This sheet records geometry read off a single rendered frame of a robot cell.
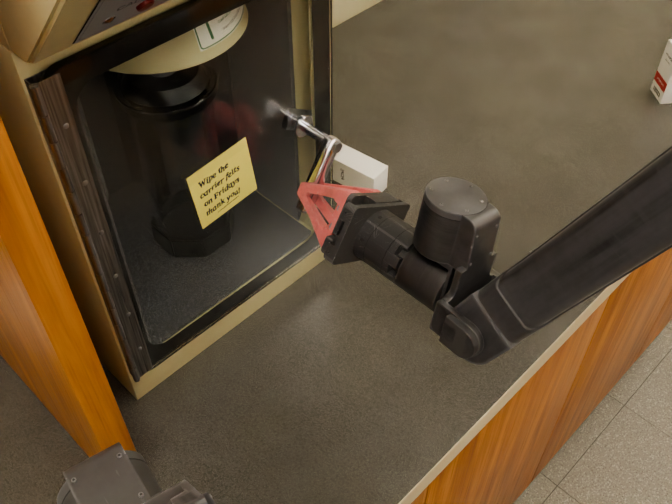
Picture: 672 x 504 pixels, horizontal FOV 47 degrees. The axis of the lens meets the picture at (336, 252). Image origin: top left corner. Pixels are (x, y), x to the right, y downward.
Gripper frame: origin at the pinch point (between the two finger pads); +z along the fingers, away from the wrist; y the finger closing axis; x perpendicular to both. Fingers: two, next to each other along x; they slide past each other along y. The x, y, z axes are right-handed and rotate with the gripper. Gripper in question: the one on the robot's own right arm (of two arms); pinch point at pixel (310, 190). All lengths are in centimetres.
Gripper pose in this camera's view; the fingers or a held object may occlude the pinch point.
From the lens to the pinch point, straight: 82.6
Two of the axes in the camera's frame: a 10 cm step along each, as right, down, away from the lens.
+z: -7.1, -5.2, 4.7
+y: -5.9, 0.9, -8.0
